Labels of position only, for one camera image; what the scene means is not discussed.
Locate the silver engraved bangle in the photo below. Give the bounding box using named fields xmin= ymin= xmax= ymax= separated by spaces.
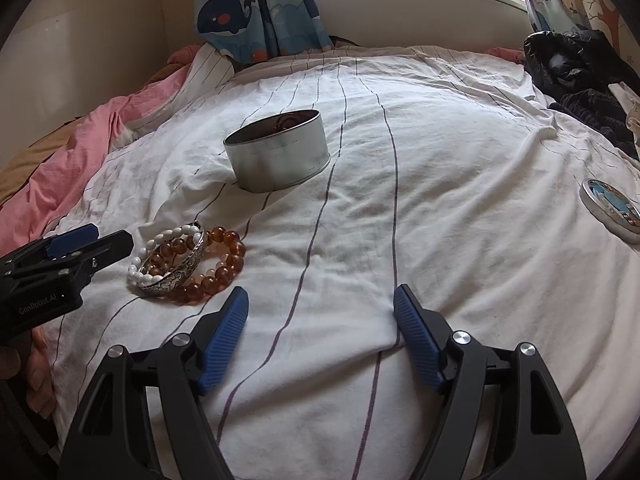
xmin=137 ymin=230 xmax=208 ymax=298

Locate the whale print curtain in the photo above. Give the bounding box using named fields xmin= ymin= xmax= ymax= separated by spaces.
xmin=192 ymin=0 xmax=333 ymax=65

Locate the round tin lid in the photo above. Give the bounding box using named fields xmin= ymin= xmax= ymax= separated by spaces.
xmin=580 ymin=178 xmax=640 ymax=246

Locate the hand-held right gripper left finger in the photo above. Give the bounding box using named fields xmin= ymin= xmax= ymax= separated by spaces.
xmin=57 ymin=286 xmax=250 ymax=480

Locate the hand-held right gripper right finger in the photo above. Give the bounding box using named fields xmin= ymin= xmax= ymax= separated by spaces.
xmin=392 ymin=284 xmax=587 ymax=480

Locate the brown bed sheet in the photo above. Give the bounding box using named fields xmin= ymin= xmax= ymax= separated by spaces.
xmin=0 ymin=125 xmax=88 ymax=201

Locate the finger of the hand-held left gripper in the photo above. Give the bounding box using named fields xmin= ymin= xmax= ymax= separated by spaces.
xmin=50 ymin=230 xmax=135 ymax=286
xmin=2 ymin=224 xmax=100 ymax=268

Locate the person's left hand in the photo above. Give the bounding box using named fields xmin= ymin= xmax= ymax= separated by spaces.
xmin=0 ymin=330 xmax=58 ymax=418

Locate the pink blanket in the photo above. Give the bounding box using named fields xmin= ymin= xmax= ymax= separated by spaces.
xmin=0 ymin=42 xmax=211 ymax=261

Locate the round silver metal tin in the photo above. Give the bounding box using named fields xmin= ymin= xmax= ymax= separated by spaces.
xmin=223 ymin=109 xmax=331 ymax=194

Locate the pile of mixed bracelets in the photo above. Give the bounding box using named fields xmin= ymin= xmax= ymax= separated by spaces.
xmin=270 ymin=112 xmax=313 ymax=136

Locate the beige cloth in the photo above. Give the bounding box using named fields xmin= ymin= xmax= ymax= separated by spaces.
xmin=607 ymin=82 xmax=640 ymax=163

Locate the amber bead bracelet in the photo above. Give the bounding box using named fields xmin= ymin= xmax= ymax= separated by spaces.
xmin=150 ymin=226 xmax=247 ymax=306

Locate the black jacket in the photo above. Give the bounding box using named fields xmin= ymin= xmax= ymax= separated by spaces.
xmin=522 ymin=30 xmax=640 ymax=161

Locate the white bead bracelet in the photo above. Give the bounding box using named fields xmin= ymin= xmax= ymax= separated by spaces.
xmin=127 ymin=224 xmax=207 ymax=288

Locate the white striped bed sheet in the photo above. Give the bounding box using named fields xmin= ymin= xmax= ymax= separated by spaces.
xmin=30 ymin=45 xmax=640 ymax=480

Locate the small pink cloth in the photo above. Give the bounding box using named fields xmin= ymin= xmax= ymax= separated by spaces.
xmin=487 ymin=46 xmax=526 ymax=63

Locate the pale peach bead bracelet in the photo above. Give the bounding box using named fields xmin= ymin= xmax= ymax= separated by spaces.
xmin=192 ymin=260 xmax=227 ymax=287

